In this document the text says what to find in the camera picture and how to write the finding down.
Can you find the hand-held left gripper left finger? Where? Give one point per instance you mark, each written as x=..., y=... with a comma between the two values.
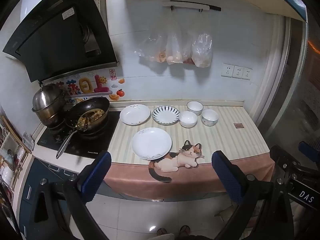
x=96, y=173

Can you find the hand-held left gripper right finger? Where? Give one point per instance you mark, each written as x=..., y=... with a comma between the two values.
x=226, y=177

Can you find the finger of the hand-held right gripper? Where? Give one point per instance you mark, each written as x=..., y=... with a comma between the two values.
x=283, y=158
x=310, y=148

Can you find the white bowl dark rim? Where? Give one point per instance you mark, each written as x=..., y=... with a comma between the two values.
x=194, y=107

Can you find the black induction cooktop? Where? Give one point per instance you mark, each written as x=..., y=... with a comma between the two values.
x=100, y=145

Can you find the striped cat print counter mat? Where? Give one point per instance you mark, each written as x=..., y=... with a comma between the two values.
x=220, y=140

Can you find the steel spatula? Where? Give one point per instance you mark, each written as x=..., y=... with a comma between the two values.
x=66, y=145

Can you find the brown square sticker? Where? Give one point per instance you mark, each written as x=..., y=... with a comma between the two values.
x=238, y=125

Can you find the dark blue kitchen cabinet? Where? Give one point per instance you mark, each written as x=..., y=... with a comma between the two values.
x=37, y=173

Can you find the white bowl blue dots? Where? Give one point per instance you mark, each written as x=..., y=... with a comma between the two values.
x=210, y=117

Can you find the white plate grey pattern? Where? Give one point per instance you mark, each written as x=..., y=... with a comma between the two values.
x=151, y=143
x=135, y=114

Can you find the sliding glass door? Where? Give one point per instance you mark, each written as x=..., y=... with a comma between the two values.
x=300, y=85

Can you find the person's right foot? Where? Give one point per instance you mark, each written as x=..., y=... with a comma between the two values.
x=185, y=230

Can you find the person's foot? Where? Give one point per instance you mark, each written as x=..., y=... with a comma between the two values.
x=161, y=231
x=185, y=230

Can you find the black wok with food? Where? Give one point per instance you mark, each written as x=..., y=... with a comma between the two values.
x=101, y=105

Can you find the plain white bowl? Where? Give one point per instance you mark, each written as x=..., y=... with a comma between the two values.
x=188, y=118

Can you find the person's left foot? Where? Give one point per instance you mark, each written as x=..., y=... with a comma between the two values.
x=161, y=231

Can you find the white plate striped rim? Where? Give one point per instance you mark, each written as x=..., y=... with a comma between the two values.
x=166, y=115

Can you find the wooden storage shelf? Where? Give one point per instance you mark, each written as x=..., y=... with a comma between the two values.
x=10, y=152

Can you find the stainless steel steamer pot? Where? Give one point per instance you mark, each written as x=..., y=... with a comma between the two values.
x=46, y=100

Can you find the clear plastic bag beige contents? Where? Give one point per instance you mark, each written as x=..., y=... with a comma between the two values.
x=202, y=52

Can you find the clear plastic bag orange contents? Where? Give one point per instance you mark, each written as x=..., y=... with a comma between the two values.
x=152, y=51

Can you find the clear plastic bag with eggs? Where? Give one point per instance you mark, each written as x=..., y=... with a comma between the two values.
x=175, y=47

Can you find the black range hood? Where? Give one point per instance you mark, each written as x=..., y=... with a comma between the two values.
x=62, y=37

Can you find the white wall outlet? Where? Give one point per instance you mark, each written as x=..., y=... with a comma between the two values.
x=237, y=72
x=227, y=70
x=247, y=73

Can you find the wall hook rack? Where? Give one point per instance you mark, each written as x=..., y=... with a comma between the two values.
x=190, y=5

